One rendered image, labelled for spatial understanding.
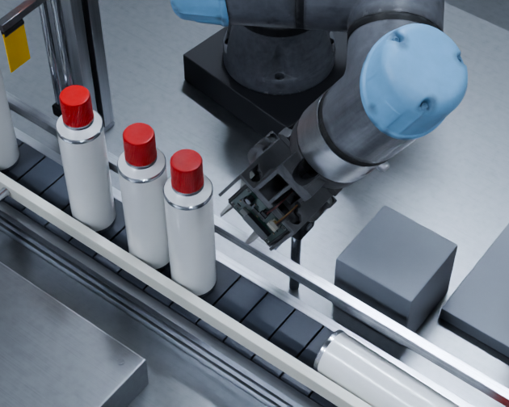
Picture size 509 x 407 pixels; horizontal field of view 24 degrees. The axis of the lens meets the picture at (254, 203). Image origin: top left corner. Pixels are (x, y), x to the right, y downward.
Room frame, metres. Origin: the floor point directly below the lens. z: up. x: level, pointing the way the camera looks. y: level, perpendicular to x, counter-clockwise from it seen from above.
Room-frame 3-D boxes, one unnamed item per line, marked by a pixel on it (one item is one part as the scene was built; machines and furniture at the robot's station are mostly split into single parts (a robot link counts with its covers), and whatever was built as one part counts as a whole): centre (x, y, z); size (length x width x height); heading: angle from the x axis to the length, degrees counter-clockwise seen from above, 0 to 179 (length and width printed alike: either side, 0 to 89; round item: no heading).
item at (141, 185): (0.83, 0.12, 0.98); 0.05 x 0.05 x 0.20
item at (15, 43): (0.96, 0.26, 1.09); 0.03 x 0.01 x 0.06; 143
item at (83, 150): (0.89, 0.19, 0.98); 0.05 x 0.05 x 0.20
